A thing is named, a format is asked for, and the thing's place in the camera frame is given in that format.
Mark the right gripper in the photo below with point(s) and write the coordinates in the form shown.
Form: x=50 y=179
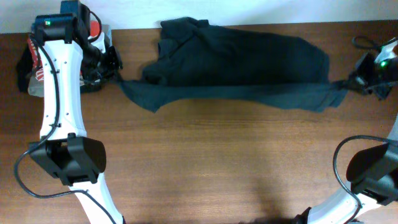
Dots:
x=360 y=78

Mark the black folded garment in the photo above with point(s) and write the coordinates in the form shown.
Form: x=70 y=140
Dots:
x=27 y=84

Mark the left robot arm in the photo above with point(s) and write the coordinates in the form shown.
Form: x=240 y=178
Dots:
x=72 y=58

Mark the dark green t-shirt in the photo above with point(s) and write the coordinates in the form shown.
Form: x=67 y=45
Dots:
x=198 y=60

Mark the olive grey folded garment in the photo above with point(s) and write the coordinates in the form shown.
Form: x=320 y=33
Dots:
x=87 y=85

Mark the red folded t-shirt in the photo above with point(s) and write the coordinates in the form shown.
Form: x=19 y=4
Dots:
x=102 y=42

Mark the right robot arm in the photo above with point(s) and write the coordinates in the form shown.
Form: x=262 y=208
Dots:
x=372 y=173

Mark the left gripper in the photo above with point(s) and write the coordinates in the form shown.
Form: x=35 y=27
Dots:
x=109 y=72

